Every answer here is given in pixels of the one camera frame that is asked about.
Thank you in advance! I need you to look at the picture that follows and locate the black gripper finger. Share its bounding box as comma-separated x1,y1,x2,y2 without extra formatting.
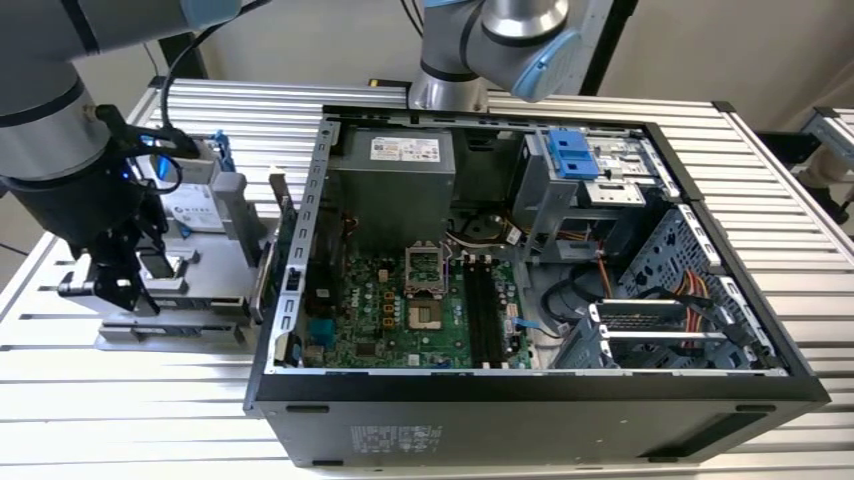
136,249,163,316
91,260,146,312

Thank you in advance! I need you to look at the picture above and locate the black RAM slot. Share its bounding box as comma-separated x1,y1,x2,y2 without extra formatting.
478,253,510,370
463,253,494,370

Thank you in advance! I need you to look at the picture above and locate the grey parts rack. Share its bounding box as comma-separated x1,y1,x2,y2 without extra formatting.
92,172,282,354

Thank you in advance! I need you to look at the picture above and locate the hard disk in blue carrier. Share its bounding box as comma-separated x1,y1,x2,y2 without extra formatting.
156,130,234,236

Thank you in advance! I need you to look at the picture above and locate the green graphics card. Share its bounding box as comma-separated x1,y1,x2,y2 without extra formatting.
252,164,300,314

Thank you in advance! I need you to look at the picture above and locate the green motherboard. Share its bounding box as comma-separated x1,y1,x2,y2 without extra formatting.
303,248,537,371

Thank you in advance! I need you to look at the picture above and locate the metal socket cover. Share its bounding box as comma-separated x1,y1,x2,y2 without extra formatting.
404,242,447,299

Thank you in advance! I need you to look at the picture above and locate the CPU socket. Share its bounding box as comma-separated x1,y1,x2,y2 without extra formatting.
406,298,447,332

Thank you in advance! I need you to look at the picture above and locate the grey power supply unit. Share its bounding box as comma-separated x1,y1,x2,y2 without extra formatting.
330,127,459,251

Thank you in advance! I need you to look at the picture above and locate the dark round fan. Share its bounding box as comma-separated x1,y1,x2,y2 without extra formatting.
459,212,519,245

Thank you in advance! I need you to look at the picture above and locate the black open PC case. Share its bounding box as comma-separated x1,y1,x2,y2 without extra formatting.
243,103,833,469

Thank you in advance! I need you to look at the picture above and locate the blue plastic drive latch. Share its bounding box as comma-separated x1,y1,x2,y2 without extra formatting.
545,128,601,180

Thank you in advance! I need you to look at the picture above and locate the metal disk bay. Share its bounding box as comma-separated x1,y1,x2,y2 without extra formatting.
553,297,735,371

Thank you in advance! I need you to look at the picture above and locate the neighbouring slat table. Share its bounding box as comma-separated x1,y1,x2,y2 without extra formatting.
790,105,854,226

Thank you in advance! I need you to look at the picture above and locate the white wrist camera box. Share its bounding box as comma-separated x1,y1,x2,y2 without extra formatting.
156,147,216,176

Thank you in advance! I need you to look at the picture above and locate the thick black camera cable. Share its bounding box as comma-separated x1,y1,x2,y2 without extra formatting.
158,0,272,151

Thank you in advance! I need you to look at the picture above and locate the black frame post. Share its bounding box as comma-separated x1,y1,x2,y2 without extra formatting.
156,32,208,81
578,0,642,97

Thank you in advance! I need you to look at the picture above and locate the wire locking lever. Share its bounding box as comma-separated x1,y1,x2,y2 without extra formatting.
439,249,466,297

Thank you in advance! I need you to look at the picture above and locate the black coiled cable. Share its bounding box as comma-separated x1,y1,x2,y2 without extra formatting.
541,277,599,329

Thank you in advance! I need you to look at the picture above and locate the orange wire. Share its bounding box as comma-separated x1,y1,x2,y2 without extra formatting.
595,249,614,301

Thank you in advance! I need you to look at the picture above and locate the red yellow wire bundle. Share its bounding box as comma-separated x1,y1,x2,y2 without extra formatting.
670,269,713,351

